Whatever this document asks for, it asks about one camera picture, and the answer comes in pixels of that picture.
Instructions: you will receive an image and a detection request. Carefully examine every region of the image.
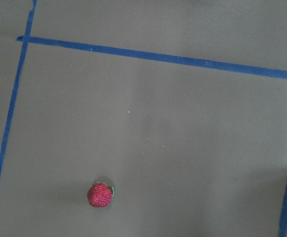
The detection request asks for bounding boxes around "red strawberry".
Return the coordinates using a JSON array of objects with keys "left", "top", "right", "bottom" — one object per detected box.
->
[{"left": 87, "top": 183, "right": 115, "bottom": 208}]

